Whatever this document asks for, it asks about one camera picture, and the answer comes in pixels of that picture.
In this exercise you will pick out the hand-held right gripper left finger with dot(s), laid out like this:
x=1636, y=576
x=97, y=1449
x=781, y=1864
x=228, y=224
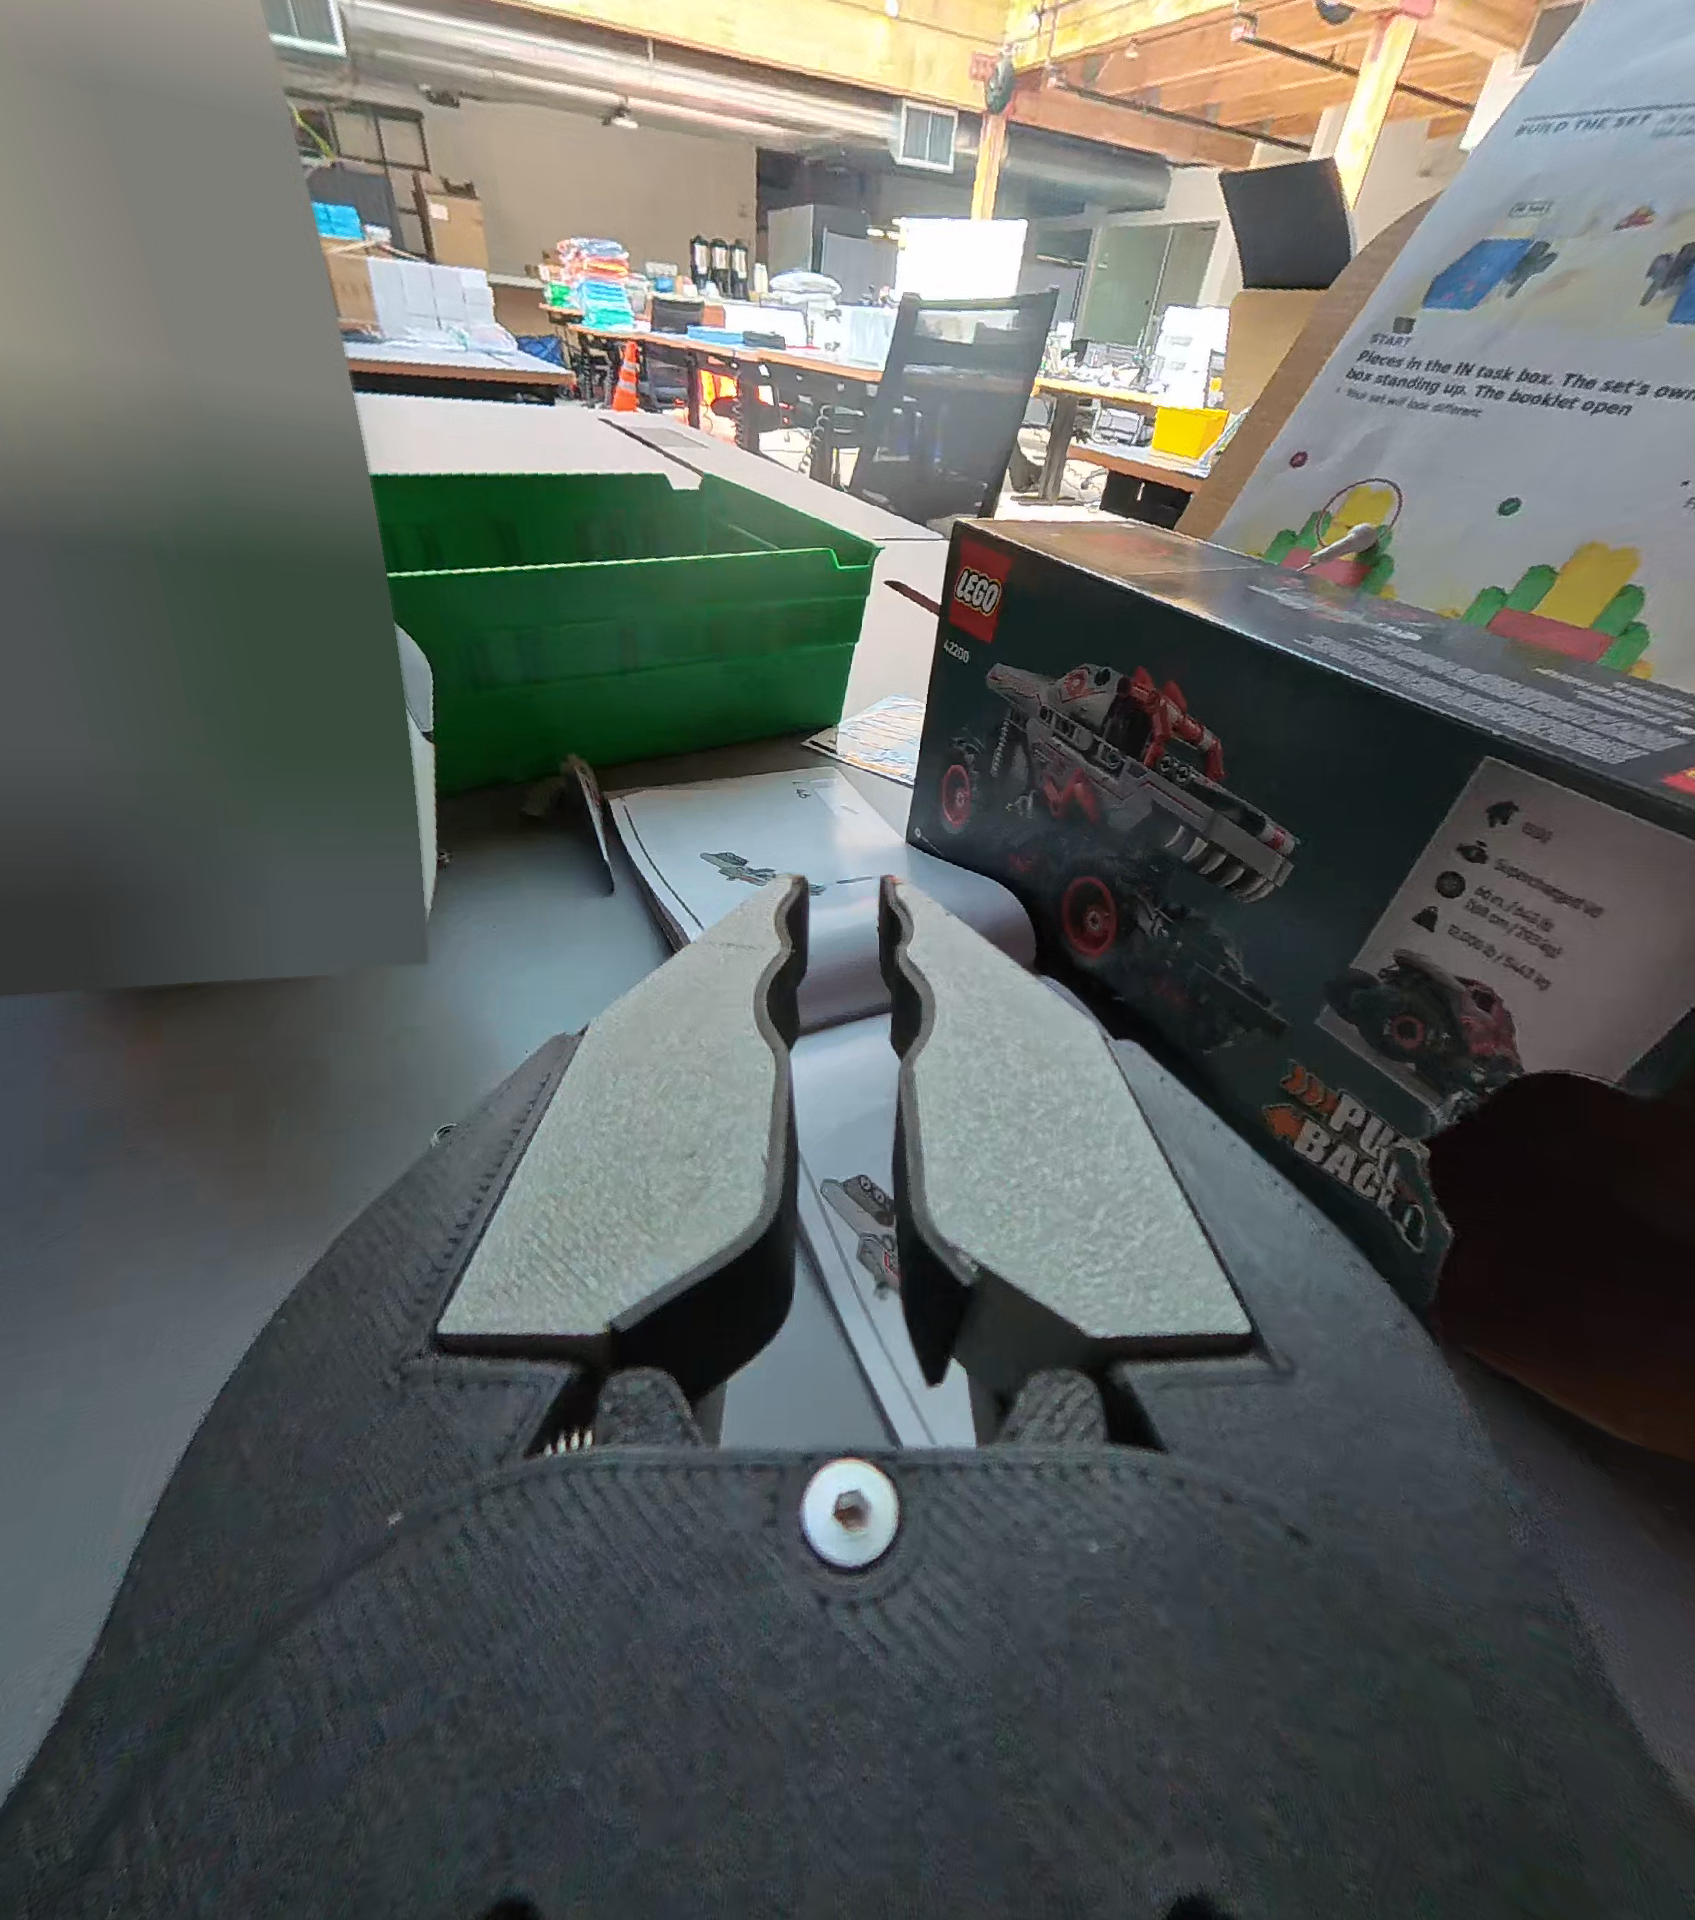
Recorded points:
x=623, y=1150

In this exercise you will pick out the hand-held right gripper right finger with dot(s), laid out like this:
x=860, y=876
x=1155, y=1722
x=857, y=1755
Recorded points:
x=1075, y=1189

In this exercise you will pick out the lego instruction booklet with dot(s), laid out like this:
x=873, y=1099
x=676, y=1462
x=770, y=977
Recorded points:
x=727, y=838

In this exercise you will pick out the lego sticker sheet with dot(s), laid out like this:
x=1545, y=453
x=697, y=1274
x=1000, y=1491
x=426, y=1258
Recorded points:
x=865, y=738

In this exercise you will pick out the dark lego set box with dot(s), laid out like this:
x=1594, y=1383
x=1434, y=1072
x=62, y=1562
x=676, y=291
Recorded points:
x=1159, y=674

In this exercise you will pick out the green plastic bin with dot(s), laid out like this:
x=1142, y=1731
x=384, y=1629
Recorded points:
x=605, y=660

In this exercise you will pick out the yellow plastic bin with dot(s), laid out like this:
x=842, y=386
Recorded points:
x=1186, y=432

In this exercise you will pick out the orange traffic cone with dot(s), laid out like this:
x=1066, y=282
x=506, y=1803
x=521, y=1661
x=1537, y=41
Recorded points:
x=631, y=381

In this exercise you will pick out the black chair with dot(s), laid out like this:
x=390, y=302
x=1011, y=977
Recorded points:
x=939, y=386

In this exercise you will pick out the long wooden work table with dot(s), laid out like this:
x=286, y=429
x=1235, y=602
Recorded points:
x=787, y=354

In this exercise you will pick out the brown cardboard board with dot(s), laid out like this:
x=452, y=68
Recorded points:
x=1282, y=376

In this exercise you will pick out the stack of colourful packets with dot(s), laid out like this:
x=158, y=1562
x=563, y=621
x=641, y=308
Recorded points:
x=594, y=282

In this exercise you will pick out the stack of white boxes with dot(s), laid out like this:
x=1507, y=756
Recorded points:
x=426, y=295

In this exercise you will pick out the black square panel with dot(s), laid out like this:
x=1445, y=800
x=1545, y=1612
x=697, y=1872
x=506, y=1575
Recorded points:
x=1287, y=224

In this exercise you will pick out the white printed instruction poster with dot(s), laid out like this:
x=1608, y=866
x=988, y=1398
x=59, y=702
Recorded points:
x=1537, y=302

